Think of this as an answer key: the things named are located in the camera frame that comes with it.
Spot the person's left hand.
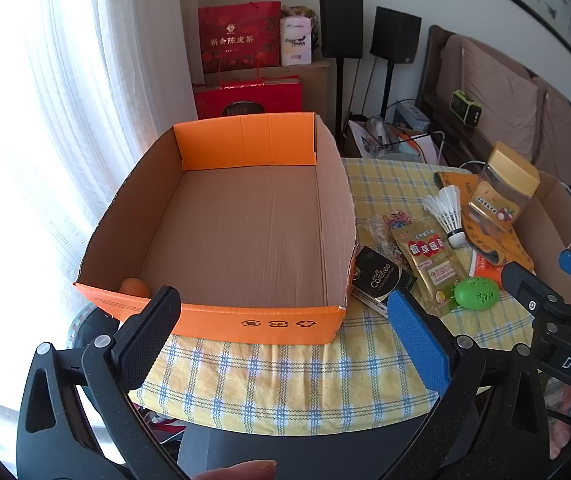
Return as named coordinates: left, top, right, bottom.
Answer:
left=195, top=460, right=278, bottom=480

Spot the red chocolate gift bag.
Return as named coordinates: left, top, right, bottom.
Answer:
left=192, top=76, right=303, bottom=121

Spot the orange and white booklet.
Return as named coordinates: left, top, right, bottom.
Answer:
left=468, top=250, right=506, bottom=288

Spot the green alarm clock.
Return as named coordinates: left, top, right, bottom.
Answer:
left=449, top=89, right=483, bottom=127

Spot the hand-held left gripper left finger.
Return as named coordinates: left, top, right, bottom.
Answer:
left=15, top=285, right=201, bottom=480

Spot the orange cardboard box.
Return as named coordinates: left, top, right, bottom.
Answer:
left=74, top=111, right=359, bottom=346

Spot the bag of coloured rubber bands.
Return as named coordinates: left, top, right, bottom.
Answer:
left=365, top=212, right=431, bottom=261

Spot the grey device box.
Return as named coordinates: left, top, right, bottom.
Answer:
left=395, top=102, right=431, bottom=131

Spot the large brown cardboard box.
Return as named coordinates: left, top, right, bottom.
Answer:
left=202, top=58, right=332, bottom=126

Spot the green egg-shaped container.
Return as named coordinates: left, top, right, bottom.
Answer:
left=454, top=276, right=500, bottom=307

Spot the empty brown cardboard box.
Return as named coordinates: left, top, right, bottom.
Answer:
left=515, top=170, right=571, bottom=306

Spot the brown sofa cushion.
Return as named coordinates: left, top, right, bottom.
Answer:
left=460, top=37, right=540, bottom=161
left=530, top=77, right=571, bottom=196

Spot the white feather shuttlecock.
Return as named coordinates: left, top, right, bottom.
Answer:
left=421, top=185, right=467, bottom=249

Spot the orange printed towel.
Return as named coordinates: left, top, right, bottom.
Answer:
left=434, top=170, right=536, bottom=273

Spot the gold snack packet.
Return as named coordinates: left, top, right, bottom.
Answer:
left=391, top=217, right=469, bottom=317

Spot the white curtain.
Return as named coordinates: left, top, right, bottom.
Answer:
left=0, top=0, right=206, bottom=311

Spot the brown sofa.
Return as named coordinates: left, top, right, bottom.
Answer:
left=418, top=25, right=571, bottom=211

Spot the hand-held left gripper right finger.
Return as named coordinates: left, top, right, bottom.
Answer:
left=387, top=287, right=551, bottom=480

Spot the small black box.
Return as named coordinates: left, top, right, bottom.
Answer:
left=350, top=246, right=417, bottom=317

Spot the clear jar with gold lid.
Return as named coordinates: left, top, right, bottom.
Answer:
left=467, top=141, right=541, bottom=233

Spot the orange ping pong ball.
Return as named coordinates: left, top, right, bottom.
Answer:
left=119, top=278, right=150, bottom=298

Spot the white tissue pack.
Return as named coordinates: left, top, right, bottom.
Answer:
left=279, top=16, right=313, bottom=67

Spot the yellow plaid tablecloth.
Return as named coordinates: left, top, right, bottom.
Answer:
left=128, top=157, right=546, bottom=436

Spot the black speaker on stand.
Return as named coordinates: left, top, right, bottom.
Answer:
left=369, top=6, right=423, bottom=116
left=319, top=0, right=365, bottom=136

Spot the red paper gift bag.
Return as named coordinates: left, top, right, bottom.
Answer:
left=198, top=1, right=282, bottom=73

